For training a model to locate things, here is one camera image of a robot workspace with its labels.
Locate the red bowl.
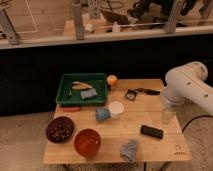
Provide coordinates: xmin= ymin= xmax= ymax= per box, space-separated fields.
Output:
xmin=74 ymin=129 xmax=101 ymax=157

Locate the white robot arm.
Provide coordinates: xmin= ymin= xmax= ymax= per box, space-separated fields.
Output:
xmin=160 ymin=61 xmax=213 ymax=124

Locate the dark bowl with beans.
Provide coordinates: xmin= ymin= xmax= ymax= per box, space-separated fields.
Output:
xmin=46 ymin=116 xmax=75 ymax=144

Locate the wooden table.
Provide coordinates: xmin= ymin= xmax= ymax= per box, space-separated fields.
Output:
xmin=43 ymin=79 xmax=191 ymax=164

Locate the white cup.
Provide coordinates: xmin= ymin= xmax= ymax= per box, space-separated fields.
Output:
xmin=108 ymin=101 xmax=124 ymax=118

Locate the grey crumpled cloth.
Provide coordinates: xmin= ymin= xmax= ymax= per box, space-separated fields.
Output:
xmin=120 ymin=139 xmax=138 ymax=162

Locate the orange ball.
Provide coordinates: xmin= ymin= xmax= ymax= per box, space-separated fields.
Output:
xmin=107 ymin=75 xmax=118 ymax=87

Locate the blue cloth near cup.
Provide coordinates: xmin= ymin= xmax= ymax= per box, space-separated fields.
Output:
xmin=96 ymin=108 xmax=110 ymax=121

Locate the blue sponge in tray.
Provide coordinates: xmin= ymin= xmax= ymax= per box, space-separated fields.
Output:
xmin=80 ymin=88 xmax=98 ymax=100

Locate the white bottle in background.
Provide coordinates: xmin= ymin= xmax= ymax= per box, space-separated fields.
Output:
xmin=112 ymin=22 xmax=121 ymax=33

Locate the yellow banana peel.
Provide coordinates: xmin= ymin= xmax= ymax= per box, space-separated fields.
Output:
xmin=72 ymin=81 xmax=92 ymax=90

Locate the red marker pen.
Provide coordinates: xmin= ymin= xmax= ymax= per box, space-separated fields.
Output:
xmin=61 ymin=106 xmax=80 ymax=112

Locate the green plastic tray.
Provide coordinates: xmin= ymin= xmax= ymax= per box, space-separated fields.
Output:
xmin=56 ymin=73 xmax=108 ymax=106

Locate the black handled tool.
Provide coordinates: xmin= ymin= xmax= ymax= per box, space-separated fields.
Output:
xmin=136 ymin=88 xmax=160 ymax=95

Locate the black cable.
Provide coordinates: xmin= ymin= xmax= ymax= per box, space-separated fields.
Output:
xmin=181 ymin=115 xmax=213 ymax=133

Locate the small black square frame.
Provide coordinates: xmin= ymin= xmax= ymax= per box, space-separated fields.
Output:
xmin=125 ymin=90 xmax=137 ymax=101

